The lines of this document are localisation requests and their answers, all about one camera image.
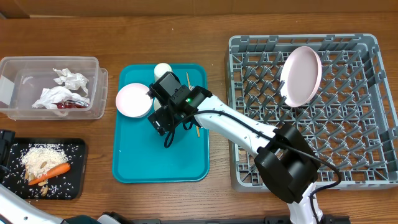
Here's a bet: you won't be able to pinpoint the rice and food scraps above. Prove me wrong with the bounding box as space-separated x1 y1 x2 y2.
22 148 68 184

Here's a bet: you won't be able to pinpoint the pink bowl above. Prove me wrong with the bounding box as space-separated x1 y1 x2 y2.
116 83 153 118

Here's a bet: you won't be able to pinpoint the orange carrot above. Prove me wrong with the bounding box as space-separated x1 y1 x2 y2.
28 163 71 185

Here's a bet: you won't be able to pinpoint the white napkin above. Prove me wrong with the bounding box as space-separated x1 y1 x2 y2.
32 68 90 110

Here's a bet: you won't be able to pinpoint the red snack wrapper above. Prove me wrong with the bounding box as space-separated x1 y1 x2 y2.
55 100 89 109

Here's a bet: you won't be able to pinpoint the large pink plate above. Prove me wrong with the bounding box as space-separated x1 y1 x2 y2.
280 46 322 108

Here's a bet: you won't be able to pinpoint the grey plastic dishwasher rack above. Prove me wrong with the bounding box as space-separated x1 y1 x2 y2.
226 34 397 190

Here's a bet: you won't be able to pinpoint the white small bowl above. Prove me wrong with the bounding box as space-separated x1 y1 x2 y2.
154 98 162 111

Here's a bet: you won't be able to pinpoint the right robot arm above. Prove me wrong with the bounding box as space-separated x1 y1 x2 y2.
148 72 323 223

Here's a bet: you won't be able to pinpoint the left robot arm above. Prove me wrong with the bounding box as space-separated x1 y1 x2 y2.
1 185 120 224

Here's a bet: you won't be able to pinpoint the wooden chopstick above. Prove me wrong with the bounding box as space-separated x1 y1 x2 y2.
186 72 201 138

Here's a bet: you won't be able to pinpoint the white paper cup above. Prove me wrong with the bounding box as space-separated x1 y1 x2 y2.
154 63 173 81

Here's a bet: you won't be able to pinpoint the black plastic tray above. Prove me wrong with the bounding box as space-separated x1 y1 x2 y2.
1 138 88 200

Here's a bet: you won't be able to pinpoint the clear plastic bin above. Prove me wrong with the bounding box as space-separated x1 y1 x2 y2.
1 56 108 120

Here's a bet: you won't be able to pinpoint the teal serving tray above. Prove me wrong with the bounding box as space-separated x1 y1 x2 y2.
111 63 210 184

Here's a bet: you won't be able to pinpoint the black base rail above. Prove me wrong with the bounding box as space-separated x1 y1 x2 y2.
102 211 351 224

